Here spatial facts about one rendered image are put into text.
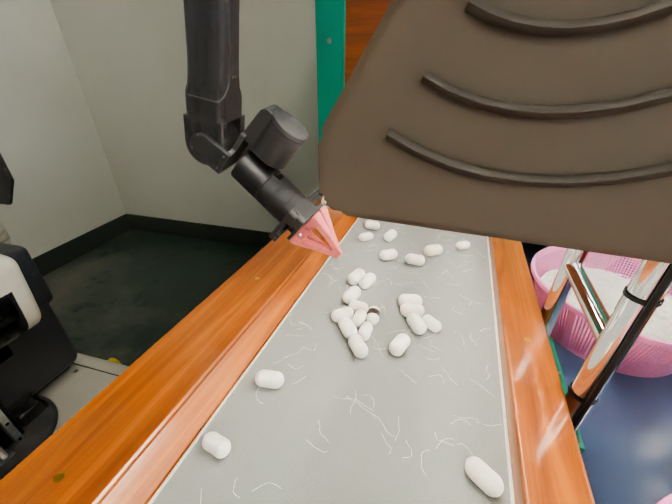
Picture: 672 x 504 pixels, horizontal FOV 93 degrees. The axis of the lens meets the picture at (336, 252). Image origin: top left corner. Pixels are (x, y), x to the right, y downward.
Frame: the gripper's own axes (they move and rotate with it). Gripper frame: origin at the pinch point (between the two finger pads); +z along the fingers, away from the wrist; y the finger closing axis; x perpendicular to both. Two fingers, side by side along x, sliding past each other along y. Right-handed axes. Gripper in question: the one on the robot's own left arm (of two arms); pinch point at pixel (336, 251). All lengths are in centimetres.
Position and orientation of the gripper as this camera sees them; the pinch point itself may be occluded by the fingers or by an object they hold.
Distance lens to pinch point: 50.9
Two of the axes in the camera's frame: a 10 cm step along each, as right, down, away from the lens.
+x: -6.1, 5.4, 5.8
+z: 7.1, 7.0, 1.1
